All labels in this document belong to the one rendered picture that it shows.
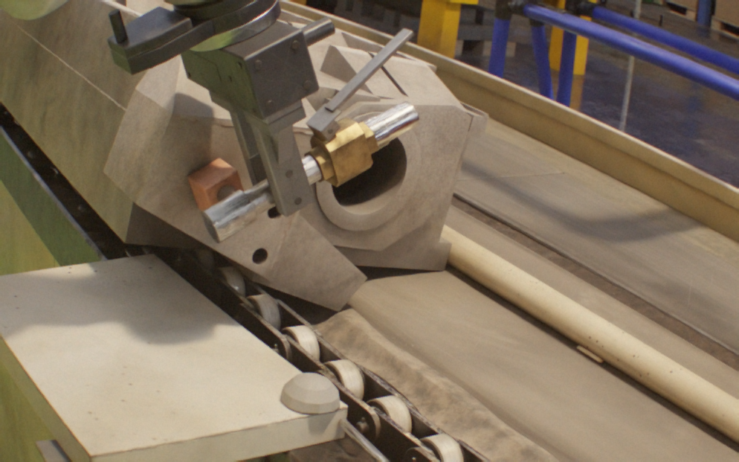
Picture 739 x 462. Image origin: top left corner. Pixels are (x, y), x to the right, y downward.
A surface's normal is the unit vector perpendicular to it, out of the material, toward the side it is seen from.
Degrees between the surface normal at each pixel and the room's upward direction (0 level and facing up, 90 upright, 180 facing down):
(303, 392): 52
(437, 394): 61
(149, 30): 25
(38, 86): 80
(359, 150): 90
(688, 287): 0
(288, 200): 90
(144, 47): 100
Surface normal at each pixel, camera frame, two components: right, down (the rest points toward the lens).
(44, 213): -0.82, 0.09
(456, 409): -0.58, -0.52
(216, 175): -0.23, -0.81
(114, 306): 0.13, -0.93
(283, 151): 0.60, 0.70
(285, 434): 0.62, 0.34
